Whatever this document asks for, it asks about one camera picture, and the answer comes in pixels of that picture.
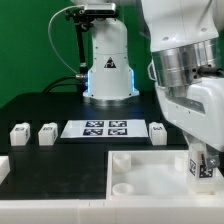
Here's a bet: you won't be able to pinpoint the grey cable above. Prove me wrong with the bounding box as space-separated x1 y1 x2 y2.
47 4 88 76

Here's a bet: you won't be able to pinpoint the white U-shaped fence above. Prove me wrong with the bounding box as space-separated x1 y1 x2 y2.
0 153 224 224

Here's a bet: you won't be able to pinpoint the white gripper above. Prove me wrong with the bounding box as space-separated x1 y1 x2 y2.
155 78 224 169

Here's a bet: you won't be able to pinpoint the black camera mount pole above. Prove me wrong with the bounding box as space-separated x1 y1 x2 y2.
65 7 94 75

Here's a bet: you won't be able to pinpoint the white square table top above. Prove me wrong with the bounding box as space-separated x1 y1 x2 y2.
106 150 224 200

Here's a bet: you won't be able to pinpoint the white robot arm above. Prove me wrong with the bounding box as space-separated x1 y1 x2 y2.
71 0 224 168

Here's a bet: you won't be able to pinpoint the black camera on mount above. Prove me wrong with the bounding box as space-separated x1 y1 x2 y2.
84 3 116 17

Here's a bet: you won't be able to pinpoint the black cables at base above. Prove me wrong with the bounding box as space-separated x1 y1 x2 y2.
42 75 88 94

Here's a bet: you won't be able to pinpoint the white marker sheet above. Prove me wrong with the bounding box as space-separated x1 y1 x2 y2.
61 119 148 138

